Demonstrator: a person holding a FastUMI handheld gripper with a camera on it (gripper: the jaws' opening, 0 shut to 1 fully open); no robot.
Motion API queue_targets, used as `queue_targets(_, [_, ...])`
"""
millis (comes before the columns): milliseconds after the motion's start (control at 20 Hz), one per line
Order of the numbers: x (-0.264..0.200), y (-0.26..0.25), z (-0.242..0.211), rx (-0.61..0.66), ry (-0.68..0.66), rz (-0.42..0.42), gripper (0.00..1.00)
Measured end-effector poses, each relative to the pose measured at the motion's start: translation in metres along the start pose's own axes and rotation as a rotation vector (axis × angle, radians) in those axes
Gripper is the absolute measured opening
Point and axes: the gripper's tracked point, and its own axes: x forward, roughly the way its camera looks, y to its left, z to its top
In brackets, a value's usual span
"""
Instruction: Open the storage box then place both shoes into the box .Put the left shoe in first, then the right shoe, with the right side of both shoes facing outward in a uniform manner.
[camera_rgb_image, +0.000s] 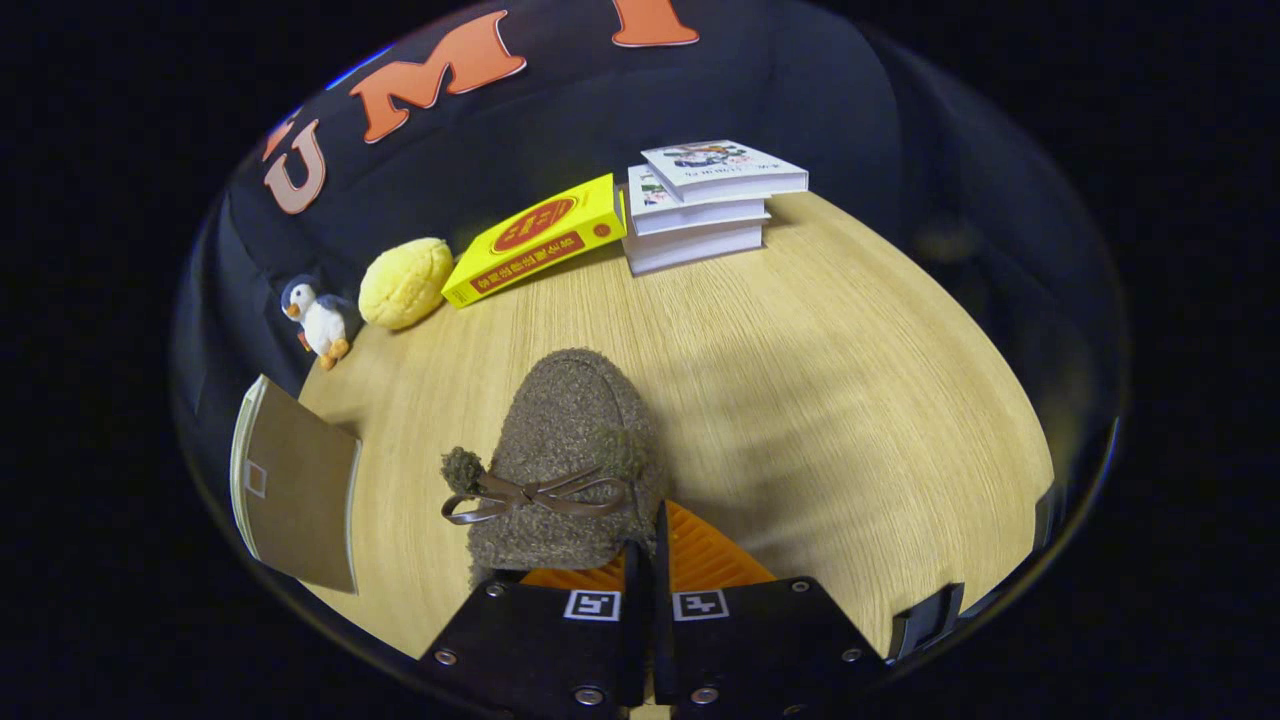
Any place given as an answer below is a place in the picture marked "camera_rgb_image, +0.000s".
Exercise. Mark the penguin plush toy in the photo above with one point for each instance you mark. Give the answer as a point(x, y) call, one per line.
point(322, 322)

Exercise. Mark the brown fuzzy shoe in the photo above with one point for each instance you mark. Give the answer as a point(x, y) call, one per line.
point(570, 420)

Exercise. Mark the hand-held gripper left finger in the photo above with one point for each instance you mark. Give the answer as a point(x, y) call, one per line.
point(540, 645)

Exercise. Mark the black plastic bracket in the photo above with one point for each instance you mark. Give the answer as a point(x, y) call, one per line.
point(925, 620)

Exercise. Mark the yellow bun plush toy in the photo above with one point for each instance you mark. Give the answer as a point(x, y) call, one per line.
point(405, 285)

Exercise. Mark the yellow book with red circle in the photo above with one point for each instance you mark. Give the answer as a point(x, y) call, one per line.
point(540, 235)

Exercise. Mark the thick plain white book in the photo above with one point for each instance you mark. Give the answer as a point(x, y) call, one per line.
point(690, 248)

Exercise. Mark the beige fabric storage box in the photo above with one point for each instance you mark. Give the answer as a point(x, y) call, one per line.
point(300, 490)

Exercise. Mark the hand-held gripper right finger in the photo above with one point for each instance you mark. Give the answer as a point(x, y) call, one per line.
point(760, 645)

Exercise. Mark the white book with green print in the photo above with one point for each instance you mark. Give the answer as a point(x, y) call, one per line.
point(700, 215)

